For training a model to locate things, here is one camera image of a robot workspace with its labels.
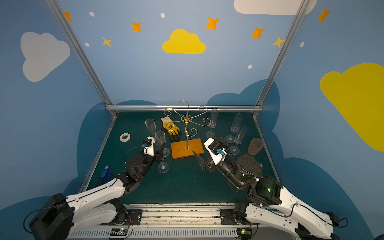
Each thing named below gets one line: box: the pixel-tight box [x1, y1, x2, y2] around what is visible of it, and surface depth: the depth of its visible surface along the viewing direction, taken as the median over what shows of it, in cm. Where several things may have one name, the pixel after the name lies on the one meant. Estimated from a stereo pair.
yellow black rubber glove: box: [161, 116, 182, 142], surface depth 111 cm
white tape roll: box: [119, 133, 131, 143], surface depth 107 cm
